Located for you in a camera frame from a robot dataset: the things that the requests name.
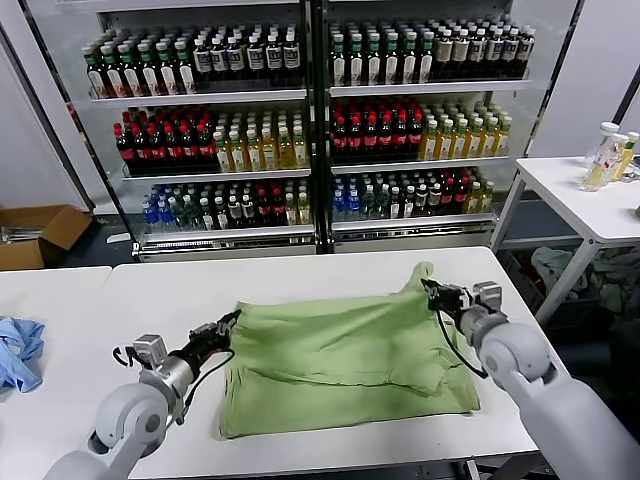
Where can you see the red cap cola bottle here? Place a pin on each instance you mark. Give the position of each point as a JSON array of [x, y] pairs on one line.
[[402, 136], [157, 148], [386, 137], [206, 146], [371, 138], [190, 147], [173, 148], [417, 135], [124, 149], [339, 139], [355, 138], [140, 149]]

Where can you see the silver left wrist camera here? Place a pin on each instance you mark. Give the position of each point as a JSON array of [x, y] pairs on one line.
[[150, 348]]

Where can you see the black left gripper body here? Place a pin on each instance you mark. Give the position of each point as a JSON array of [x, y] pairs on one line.
[[210, 342]]

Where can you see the light green shirt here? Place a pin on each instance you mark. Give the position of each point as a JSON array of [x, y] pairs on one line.
[[325, 375]]

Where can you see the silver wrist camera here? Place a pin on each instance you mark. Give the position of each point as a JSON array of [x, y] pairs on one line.
[[487, 296], [150, 348]]

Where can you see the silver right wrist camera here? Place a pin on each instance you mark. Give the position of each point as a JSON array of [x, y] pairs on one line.
[[487, 296]]

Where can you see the green cap red tea bottle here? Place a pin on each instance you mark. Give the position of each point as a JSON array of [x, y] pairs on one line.
[[149, 72], [339, 62], [426, 58], [131, 73], [356, 62], [95, 75], [185, 70], [167, 71], [392, 60], [410, 59], [113, 74], [374, 61]]

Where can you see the pale green cloth pile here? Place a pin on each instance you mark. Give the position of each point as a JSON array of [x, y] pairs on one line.
[[617, 290]]

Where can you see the grey metal parts bundle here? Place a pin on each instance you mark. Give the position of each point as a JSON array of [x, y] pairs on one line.
[[20, 234]]

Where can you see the dark drink bottle blue label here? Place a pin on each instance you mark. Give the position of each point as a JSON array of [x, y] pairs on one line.
[[494, 53], [274, 57], [291, 56], [478, 54], [219, 60], [526, 51], [510, 52], [235, 59], [202, 61], [255, 58]]

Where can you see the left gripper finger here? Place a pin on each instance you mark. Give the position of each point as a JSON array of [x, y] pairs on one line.
[[231, 327], [217, 326]]

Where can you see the clear bottle red label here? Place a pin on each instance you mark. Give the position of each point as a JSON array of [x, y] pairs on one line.
[[602, 160]]

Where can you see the pale whitish cloth pile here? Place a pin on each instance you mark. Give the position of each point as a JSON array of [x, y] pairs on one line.
[[547, 262]]

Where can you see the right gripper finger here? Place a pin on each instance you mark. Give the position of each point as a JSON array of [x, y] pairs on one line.
[[433, 301], [431, 285]]

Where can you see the white paper scrap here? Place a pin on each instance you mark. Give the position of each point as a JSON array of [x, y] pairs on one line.
[[116, 239]]

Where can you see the dark drink bottle beige label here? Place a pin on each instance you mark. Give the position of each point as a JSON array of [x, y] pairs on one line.
[[461, 55], [444, 56]]

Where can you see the brown cardboard box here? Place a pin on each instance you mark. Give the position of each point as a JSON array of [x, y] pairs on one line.
[[60, 225]]

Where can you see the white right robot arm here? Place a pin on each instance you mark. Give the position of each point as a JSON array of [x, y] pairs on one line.
[[515, 355]]

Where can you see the small dark drink bottle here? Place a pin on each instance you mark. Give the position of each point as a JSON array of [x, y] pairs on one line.
[[435, 200], [409, 202], [234, 212], [205, 214], [220, 213], [248, 211], [422, 201]]

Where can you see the small yellow tea bottle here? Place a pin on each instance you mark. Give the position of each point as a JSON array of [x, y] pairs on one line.
[[474, 198], [291, 209], [487, 196], [304, 208]]

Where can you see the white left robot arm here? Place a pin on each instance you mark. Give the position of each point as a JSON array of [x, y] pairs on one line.
[[130, 410]]

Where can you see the light blue crumpled cloth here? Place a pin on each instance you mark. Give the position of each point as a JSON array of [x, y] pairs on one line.
[[22, 350]]

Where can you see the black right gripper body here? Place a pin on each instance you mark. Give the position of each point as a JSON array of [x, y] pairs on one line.
[[452, 298]]

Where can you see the small cola bottle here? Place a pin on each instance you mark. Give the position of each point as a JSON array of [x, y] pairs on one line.
[[264, 207], [448, 196], [461, 195], [278, 206]]

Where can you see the open beverage display cabinet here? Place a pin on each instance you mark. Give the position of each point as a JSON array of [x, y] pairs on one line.
[[320, 200]]

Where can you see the white side table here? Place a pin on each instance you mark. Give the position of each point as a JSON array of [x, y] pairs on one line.
[[560, 195]]

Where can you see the small blue water bottle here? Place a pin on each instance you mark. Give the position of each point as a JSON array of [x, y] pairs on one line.
[[340, 207], [354, 206], [163, 216], [149, 217]]

